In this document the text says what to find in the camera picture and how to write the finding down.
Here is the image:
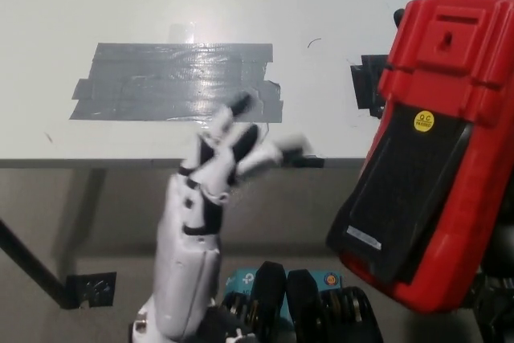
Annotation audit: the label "black table leg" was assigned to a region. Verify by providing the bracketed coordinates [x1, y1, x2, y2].
[0, 218, 67, 311]

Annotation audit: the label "black floor tape patch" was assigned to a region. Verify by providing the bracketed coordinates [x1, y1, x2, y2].
[63, 272, 118, 311]

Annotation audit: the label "black robot body teal tops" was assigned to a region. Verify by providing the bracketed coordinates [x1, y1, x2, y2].
[220, 261, 385, 343]

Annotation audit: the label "small black tape strip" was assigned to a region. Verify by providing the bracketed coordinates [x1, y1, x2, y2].
[295, 153, 325, 169]

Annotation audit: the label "white and black left hand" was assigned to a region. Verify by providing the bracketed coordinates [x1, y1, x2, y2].
[138, 92, 314, 340]

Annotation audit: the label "grey duct tape patch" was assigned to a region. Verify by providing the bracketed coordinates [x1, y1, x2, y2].
[68, 41, 284, 124]

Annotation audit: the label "red digital multimeter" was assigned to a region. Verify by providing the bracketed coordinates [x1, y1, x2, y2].
[325, 0, 514, 314]

